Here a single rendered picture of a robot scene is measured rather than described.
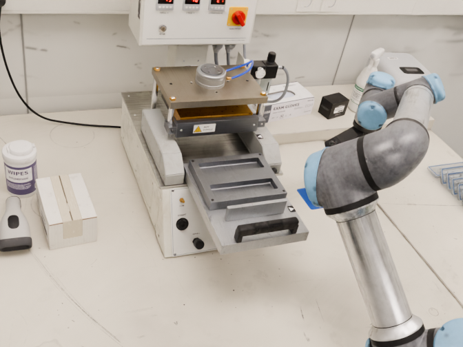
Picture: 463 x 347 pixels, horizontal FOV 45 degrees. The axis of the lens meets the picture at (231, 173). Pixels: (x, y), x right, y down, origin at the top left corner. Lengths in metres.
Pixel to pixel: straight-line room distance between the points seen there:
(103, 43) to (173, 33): 0.42
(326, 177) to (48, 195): 0.74
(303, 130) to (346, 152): 0.87
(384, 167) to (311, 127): 0.94
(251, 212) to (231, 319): 0.27
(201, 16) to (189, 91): 0.22
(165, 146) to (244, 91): 0.26
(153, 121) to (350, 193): 0.61
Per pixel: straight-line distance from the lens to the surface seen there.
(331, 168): 1.13
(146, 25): 1.52
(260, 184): 1.38
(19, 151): 1.56
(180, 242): 1.46
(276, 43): 2.13
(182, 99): 1.40
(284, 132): 1.95
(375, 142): 1.11
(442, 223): 1.88
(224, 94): 1.45
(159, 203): 1.44
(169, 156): 1.39
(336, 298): 1.49
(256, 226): 1.22
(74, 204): 1.48
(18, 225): 1.46
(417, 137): 1.15
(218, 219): 1.27
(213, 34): 1.59
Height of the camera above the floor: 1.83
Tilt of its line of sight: 37 degrees down
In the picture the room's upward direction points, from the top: 12 degrees clockwise
